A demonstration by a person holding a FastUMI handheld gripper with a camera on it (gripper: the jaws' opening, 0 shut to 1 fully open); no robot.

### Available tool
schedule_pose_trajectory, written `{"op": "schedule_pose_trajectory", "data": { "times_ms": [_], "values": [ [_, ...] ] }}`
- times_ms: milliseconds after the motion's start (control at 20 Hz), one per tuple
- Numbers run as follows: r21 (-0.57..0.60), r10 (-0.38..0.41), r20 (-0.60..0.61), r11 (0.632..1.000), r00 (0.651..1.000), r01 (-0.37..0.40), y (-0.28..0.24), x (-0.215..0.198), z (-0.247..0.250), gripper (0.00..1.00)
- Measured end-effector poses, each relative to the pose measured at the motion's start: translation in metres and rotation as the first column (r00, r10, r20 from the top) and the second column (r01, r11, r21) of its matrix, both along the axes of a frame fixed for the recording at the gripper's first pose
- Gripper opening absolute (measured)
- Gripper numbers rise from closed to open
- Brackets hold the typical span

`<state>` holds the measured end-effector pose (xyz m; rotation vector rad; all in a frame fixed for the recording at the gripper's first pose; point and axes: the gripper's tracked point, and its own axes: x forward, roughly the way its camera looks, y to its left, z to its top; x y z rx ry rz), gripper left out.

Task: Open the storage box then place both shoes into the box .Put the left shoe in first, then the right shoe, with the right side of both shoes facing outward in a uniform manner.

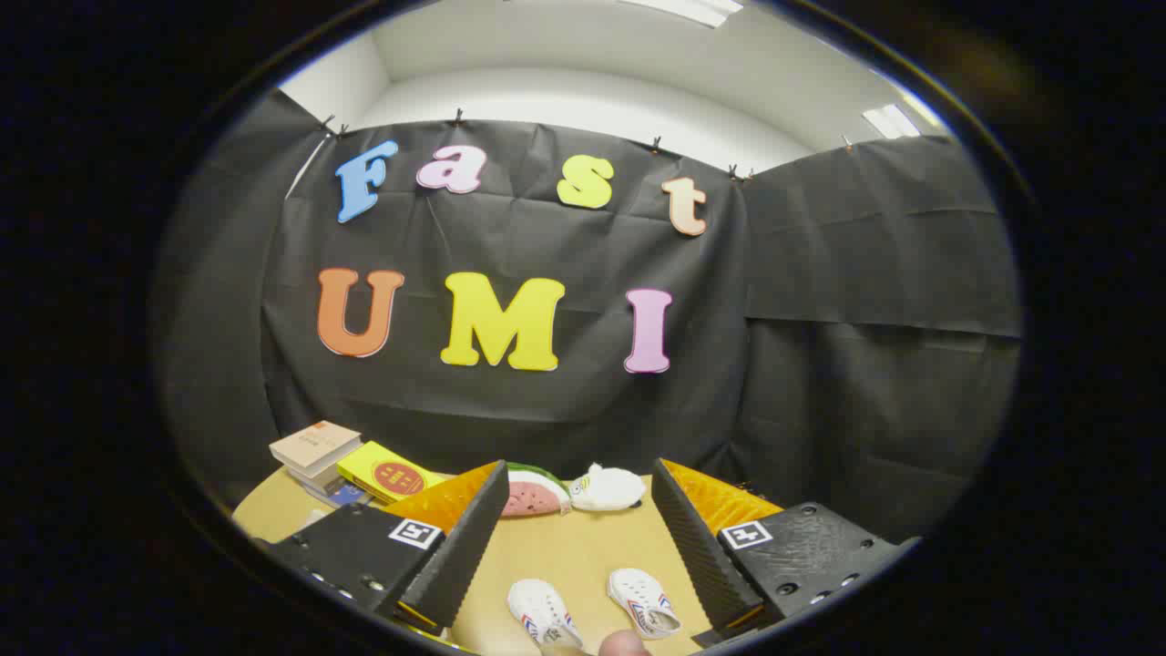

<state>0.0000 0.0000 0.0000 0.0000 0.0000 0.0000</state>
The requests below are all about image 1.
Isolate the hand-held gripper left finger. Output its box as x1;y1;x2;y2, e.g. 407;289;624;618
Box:
260;460;511;636

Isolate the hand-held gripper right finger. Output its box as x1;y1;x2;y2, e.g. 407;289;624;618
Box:
650;457;923;637

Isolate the white canvas shoe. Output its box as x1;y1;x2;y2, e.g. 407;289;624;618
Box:
507;579;584;650
608;569;682;640

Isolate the watermelon slice plush toy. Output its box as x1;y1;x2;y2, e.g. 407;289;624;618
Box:
499;462;572;518

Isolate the white plush toy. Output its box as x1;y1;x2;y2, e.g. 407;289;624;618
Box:
569;463;647;512

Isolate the yellow book with red circle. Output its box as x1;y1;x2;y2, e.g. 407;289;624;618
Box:
337;442;447;505

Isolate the blue book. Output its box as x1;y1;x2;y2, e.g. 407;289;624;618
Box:
305;474;370;507

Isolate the ceiling light panel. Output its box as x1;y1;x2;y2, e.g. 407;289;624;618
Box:
619;0;743;28
863;103;921;139

